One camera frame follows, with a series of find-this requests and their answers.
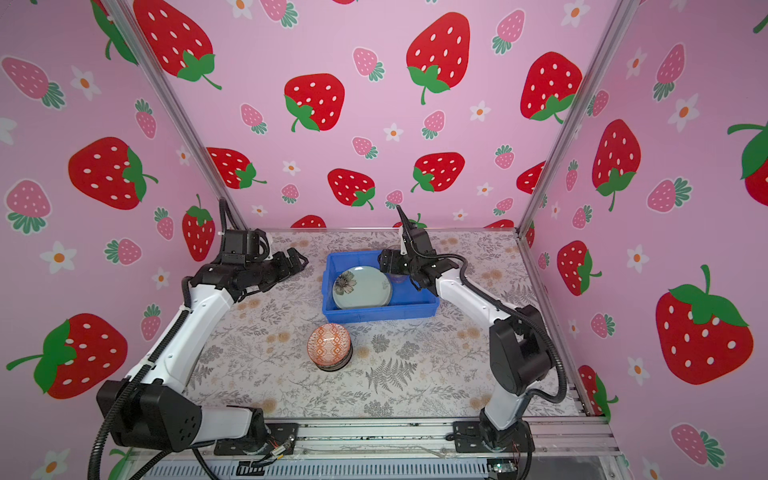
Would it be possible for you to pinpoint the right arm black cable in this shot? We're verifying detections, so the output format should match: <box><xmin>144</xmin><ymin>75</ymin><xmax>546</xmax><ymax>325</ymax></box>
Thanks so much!
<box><xmin>394</xmin><ymin>205</ymin><xmax>569</xmax><ymax>480</ymax></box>

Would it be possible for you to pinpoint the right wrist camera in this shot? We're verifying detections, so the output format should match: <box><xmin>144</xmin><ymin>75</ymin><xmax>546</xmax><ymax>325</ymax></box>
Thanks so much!
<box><xmin>399</xmin><ymin>225</ymin><xmax>435</xmax><ymax>258</ymax></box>

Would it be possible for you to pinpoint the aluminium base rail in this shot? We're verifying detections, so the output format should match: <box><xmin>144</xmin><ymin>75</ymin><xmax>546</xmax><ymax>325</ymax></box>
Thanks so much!
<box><xmin>116</xmin><ymin>415</ymin><xmax>634</xmax><ymax>480</ymax></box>

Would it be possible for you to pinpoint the green lit circuit board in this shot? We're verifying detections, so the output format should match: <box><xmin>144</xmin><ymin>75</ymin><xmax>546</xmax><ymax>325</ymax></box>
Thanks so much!
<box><xmin>487</xmin><ymin>459</ymin><xmax>517</xmax><ymax>480</ymax></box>

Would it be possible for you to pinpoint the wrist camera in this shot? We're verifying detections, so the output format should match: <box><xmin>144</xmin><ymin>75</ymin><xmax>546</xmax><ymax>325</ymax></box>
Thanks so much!
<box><xmin>399</xmin><ymin>225</ymin><xmax>435</xmax><ymax>258</ymax></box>
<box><xmin>217</xmin><ymin>229</ymin><xmax>271</xmax><ymax>266</ymax></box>

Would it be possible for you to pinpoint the blue plastic bin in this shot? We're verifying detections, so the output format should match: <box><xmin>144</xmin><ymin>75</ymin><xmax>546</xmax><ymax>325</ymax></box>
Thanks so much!
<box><xmin>322</xmin><ymin>250</ymin><xmax>439</xmax><ymax>324</ymax></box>

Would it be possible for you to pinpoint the dark striped bottom bowl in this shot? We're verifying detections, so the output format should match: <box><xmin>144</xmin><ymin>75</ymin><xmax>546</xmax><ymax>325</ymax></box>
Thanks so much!
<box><xmin>314</xmin><ymin>348</ymin><xmax>354</xmax><ymax>372</ymax></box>

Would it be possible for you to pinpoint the orange patterned top bowl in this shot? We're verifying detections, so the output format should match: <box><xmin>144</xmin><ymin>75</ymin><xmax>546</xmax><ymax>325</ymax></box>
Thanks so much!
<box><xmin>307</xmin><ymin>323</ymin><xmax>353</xmax><ymax>363</ymax></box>

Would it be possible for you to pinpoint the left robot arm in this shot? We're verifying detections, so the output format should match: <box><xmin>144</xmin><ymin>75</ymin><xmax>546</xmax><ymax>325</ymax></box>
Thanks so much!
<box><xmin>92</xmin><ymin>248</ymin><xmax>308</xmax><ymax>454</ymax></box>

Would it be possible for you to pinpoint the green flower plate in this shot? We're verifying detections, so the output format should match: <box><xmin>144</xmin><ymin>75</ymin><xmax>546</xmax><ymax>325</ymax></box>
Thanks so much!
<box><xmin>332</xmin><ymin>266</ymin><xmax>393</xmax><ymax>310</ymax></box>

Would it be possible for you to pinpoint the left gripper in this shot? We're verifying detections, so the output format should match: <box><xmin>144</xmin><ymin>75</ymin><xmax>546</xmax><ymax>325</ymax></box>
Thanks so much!
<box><xmin>247</xmin><ymin>248</ymin><xmax>307</xmax><ymax>291</ymax></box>

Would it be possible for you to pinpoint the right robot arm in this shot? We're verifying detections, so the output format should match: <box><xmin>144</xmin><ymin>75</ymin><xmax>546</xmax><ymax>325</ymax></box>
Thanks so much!
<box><xmin>378</xmin><ymin>249</ymin><xmax>568</xmax><ymax>451</ymax></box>

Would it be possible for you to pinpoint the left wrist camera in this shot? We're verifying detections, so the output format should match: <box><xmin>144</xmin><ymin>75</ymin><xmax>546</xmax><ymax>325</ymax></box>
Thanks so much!
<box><xmin>217</xmin><ymin>229</ymin><xmax>271</xmax><ymax>266</ymax></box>

